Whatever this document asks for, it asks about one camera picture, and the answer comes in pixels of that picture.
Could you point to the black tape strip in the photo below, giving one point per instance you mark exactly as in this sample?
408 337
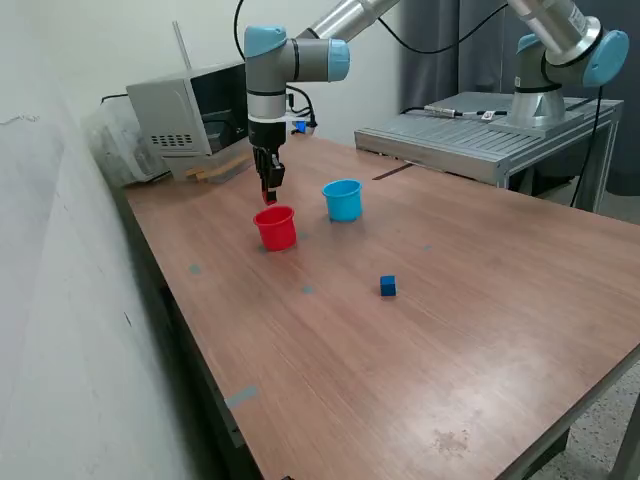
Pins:
390 173

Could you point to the clear acrylic stand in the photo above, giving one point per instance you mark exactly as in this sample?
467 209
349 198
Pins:
177 167

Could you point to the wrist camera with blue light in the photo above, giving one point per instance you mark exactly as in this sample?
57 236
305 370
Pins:
302 127

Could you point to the round grey table sticker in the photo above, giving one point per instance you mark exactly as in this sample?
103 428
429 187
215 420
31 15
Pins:
195 269

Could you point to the grey tape strip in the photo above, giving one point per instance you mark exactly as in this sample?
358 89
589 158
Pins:
241 396

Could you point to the silver blue-capped robot arm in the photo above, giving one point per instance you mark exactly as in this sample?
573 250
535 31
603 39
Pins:
265 75

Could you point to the red plastic cup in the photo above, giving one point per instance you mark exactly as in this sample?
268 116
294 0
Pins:
275 235

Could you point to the aluminium robot base platform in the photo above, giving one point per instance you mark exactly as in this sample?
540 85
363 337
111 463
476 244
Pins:
450 132

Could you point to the tan wooden stick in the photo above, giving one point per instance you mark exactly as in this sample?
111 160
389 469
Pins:
220 165
210 176

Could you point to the silver microwave oven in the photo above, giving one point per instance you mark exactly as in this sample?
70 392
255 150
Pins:
165 110

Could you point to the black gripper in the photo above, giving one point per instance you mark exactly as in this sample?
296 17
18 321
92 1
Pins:
267 134

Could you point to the blue plastic cup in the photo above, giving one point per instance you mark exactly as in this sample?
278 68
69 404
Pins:
342 207

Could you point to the white thin rod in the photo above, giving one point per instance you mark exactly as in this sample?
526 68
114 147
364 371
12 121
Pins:
181 45

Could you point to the blue wooden cube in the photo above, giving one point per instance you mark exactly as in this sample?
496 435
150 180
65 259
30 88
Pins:
388 286

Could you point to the red wooden cube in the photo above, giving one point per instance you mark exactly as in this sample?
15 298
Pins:
270 198

